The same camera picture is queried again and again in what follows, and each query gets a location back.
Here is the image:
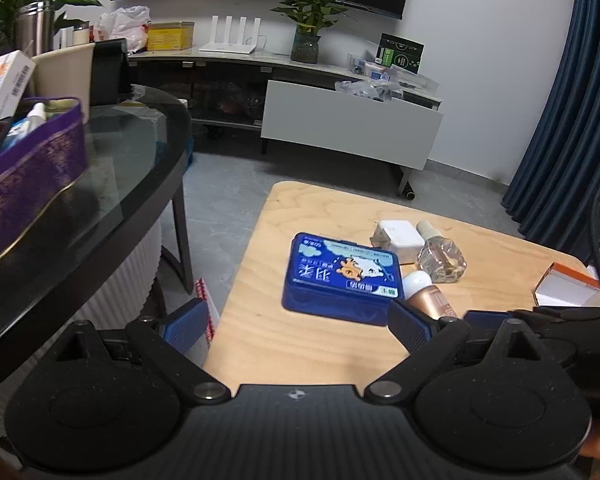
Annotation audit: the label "potted plant in glass vase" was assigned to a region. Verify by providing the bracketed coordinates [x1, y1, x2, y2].
[270, 0, 367, 65]

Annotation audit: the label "dark blue curtain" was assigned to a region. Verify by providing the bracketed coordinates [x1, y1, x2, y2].
[502, 0, 600, 266]

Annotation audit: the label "white plastic bag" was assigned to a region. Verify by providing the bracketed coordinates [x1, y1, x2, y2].
[97, 6, 151, 53]

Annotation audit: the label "beige chair back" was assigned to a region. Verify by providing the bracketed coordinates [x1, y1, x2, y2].
[32, 42, 97, 123]

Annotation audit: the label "purple patterned box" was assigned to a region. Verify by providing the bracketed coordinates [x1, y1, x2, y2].
[0, 97, 90, 281]

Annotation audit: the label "clear plastic case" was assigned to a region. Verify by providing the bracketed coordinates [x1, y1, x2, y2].
[395, 72, 439, 93]

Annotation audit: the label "stainless steel flask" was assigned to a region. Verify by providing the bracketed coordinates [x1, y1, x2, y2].
[15, 2, 56, 56]

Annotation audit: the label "white router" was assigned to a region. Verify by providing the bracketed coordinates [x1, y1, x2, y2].
[199, 15, 261, 56]

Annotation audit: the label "white tube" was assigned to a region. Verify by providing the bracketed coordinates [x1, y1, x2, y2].
[10, 102, 48, 137]

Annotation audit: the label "clear plastic packets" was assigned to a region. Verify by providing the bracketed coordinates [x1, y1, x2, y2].
[335, 77, 403, 103]

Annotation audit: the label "white blue medicine box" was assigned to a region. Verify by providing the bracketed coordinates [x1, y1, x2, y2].
[0, 50, 37, 126]

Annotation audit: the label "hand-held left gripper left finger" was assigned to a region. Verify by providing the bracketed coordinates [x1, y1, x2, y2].
[55, 298, 231, 403]

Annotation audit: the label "white charger adapter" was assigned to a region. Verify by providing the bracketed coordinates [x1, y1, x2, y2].
[370, 219, 426, 265]

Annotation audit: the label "bronze bottle with white cap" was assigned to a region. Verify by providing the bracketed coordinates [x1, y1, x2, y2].
[401, 271, 458, 321]

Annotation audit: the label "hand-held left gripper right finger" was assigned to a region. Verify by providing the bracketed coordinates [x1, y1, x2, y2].
[362, 301, 541, 403]

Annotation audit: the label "blue tin box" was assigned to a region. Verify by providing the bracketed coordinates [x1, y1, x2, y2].
[281, 232, 406, 327]

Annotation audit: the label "small blue white boxes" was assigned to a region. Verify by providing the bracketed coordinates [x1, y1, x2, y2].
[347, 52, 392, 81]

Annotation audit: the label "orange and white box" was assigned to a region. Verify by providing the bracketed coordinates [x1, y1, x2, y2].
[532, 262, 600, 308]

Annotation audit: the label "yellow tin box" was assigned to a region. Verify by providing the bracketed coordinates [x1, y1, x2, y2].
[146, 21, 196, 52]

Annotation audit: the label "black chair back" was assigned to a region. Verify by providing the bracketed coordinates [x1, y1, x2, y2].
[92, 37, 132, 106]

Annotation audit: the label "white tv stand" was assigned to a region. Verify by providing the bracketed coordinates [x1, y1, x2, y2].
[127, 45, 445, 198]

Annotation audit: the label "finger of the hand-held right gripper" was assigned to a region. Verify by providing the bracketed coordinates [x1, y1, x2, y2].
[462, 307, 548, 332]

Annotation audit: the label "green and black box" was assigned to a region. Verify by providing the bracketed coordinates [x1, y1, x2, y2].
[376, 33, 425, 75]

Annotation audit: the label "red spiral notebook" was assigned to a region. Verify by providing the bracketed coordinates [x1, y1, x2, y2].
[195, 277, 221, 348]

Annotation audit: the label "black glass round table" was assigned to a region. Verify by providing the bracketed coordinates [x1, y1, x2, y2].
[0, 85, 193, 401]

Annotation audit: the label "clear glass bottle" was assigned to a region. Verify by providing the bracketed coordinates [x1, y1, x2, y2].
[415, 220, 467, 285]

